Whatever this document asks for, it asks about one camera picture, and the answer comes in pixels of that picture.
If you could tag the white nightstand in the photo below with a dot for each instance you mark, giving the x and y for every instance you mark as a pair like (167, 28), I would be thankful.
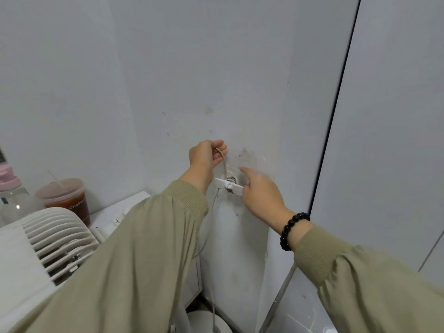
(114, 208)

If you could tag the white wall hook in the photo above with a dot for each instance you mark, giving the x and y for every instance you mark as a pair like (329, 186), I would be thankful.
(222, 183)

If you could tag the person's right hand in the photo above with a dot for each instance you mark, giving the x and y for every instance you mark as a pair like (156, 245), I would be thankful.
(263, 201)

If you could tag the white wardrobe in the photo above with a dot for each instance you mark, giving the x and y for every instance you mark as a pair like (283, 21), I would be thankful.
(381, 135)

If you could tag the person's left forearm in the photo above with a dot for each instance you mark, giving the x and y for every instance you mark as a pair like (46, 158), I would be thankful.
(121, 267)

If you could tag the person's left hand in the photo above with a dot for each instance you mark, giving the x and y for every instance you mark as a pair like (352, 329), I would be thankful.
(204, 159)

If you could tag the white fan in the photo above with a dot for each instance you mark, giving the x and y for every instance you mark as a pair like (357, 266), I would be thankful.
(45, 239)

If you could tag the clear bottle with pink cap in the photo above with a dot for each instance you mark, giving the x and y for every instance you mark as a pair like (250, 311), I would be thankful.
(12, 201)

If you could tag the person's right forearm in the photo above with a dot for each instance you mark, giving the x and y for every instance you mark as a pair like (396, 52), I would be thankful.
(364, 284)

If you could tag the cup of brown drink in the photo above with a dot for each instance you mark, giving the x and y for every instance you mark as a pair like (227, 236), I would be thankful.
(67, 201)

